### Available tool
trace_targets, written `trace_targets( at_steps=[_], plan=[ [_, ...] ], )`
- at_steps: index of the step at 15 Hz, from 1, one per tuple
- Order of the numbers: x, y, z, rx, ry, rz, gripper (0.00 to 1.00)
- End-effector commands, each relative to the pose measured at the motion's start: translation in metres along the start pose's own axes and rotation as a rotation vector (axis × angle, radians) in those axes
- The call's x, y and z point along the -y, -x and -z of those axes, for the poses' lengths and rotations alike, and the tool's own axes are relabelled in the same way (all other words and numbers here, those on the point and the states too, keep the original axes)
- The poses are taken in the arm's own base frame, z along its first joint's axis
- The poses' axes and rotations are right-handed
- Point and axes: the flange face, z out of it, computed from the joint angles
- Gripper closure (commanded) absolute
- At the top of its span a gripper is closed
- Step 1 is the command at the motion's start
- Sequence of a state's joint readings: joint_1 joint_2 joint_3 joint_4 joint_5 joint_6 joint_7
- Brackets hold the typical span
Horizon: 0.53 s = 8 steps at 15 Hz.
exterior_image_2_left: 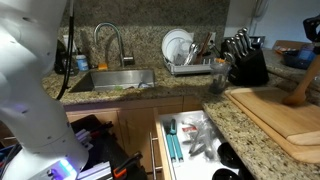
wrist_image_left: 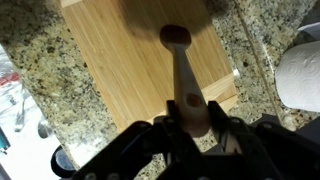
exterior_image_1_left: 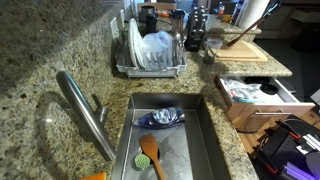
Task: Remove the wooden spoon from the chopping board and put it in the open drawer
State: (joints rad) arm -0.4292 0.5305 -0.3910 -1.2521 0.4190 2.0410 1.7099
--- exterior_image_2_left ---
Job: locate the white blue small bottle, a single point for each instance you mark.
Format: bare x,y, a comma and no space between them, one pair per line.
82,63

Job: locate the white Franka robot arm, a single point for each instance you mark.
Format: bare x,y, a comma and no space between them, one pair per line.
30,100

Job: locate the large wooden chopping board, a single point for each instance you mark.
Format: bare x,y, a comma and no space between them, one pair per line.
300,153

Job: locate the white dinner plate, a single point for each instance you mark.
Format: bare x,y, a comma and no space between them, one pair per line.
171,40

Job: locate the dark green bottle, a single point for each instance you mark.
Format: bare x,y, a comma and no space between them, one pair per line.
60,60

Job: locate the small wooden chopping board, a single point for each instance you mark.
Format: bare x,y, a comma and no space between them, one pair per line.
276,113

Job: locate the dark blue bowl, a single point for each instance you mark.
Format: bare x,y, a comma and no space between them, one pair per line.
295,61

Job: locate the silver metal spoon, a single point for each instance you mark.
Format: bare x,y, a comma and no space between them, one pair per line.
193,50

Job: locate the teal kitchen tool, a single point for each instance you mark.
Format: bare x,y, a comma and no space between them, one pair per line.
173,143

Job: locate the steel kitchen faucet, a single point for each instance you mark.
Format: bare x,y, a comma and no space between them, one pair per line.
121,50

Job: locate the black round lid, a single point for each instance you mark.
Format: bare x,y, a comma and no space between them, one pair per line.
225,175
228,155

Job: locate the black knife block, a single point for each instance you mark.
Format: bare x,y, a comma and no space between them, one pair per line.
250,71

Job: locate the dark wooden utensil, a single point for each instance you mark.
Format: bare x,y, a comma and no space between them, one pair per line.
203,48

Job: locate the orange sponge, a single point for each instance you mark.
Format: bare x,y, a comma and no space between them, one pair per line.
103,66

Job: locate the stainless steel sink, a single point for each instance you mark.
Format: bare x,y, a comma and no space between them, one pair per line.
116,80

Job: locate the grey dish rack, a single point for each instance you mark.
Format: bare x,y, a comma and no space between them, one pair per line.
186,69

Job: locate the clear plastic bags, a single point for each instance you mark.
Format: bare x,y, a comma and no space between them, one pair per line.
203,136

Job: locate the open wooden kitchen drawer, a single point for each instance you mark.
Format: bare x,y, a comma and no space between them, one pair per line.
196,168

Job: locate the black orange clamp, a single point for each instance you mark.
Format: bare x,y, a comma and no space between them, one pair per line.
126,165

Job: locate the long wooden spoon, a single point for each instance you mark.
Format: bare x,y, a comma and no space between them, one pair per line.
296,95

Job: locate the white wall outlet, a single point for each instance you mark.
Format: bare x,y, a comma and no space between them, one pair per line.
65,43
212,37

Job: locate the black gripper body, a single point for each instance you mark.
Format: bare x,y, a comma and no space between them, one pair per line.
313,28

